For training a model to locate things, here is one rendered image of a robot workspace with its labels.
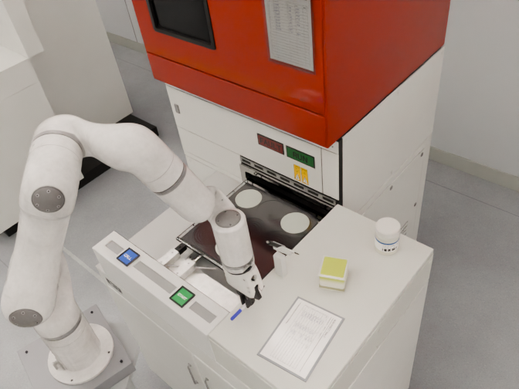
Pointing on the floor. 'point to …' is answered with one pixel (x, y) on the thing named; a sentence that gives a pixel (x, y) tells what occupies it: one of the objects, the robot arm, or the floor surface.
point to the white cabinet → (185, 377)
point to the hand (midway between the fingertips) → (247, 298)
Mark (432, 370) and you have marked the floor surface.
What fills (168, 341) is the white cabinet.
